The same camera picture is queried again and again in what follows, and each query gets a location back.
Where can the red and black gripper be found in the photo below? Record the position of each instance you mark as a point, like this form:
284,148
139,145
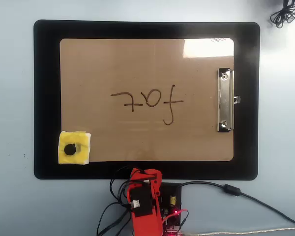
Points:
142,201

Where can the brown clipboard with writing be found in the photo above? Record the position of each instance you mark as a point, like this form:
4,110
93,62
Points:
137,61

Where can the silver metal clipboard clip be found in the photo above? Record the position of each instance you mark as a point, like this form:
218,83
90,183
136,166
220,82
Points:
225,98

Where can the yellow sponge with black knob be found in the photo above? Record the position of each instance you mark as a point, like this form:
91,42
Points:
64,140

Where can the black rectangular desk mat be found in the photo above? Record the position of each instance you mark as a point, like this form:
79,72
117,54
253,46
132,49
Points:
46,98

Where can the black controller board base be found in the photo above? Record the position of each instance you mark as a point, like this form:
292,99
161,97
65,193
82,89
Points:
167,194

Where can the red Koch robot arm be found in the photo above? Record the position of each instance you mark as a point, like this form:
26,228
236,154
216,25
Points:
147,223

